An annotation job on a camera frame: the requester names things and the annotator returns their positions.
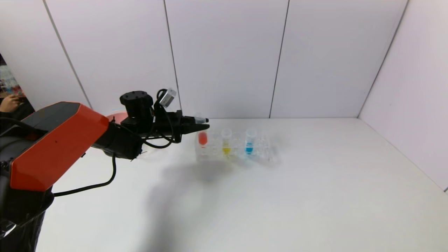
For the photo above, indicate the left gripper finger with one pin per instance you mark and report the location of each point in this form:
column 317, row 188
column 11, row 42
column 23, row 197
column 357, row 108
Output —
column 189, row 121
column 190, row 128

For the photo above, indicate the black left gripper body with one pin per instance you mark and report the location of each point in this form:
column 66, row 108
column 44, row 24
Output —
column 178, row 126

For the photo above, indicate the red pigment test tube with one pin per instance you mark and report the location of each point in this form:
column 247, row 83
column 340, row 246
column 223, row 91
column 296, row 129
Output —
column 203, row 138

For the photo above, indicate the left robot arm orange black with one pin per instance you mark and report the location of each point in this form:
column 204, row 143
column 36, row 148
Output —
column 59, row 140

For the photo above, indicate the clear acrylic test tube rack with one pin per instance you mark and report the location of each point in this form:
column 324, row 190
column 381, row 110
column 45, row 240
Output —
column 214, row 154

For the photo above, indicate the yellow pigment test tube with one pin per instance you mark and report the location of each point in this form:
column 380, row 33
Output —
column 226, row 149

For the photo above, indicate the blue pigment test tube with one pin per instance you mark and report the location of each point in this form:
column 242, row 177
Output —
column 249, row 148

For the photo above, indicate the bystander bare hand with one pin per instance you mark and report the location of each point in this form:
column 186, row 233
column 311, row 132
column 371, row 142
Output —
column 9, row 103

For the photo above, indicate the pink plastic bowl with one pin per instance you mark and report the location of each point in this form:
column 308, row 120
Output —
column 117, row 117

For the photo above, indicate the cluttered background table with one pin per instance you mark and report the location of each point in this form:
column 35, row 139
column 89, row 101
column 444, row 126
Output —
column 7, row 82

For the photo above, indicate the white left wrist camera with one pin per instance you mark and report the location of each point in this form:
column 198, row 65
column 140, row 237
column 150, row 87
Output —
column 169, row 97

